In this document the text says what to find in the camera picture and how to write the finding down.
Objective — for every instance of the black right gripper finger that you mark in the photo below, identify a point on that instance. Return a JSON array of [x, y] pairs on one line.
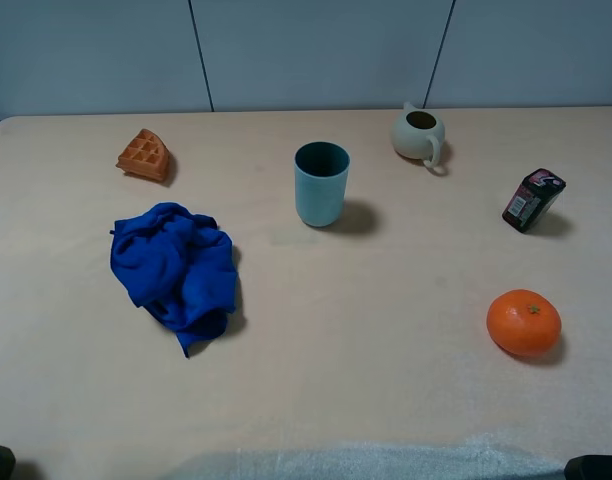
[[589, 467]]

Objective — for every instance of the black red small box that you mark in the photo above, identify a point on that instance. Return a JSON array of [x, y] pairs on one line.
[[533, 197]]

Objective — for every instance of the orange mandarin fruit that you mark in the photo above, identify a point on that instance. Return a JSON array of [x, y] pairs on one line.
[[523, 323]]

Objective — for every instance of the crumpled blue cloth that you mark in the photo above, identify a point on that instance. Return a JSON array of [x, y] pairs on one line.
[[179, 267]]

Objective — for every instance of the orange waffle piece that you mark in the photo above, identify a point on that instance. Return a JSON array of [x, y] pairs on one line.
[[145, 156]]

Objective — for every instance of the cream ceramic teapot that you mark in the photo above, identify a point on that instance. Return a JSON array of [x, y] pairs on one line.
[[419, 135]]

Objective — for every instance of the light blue cup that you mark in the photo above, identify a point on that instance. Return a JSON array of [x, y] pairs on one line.
[[321, 171]]

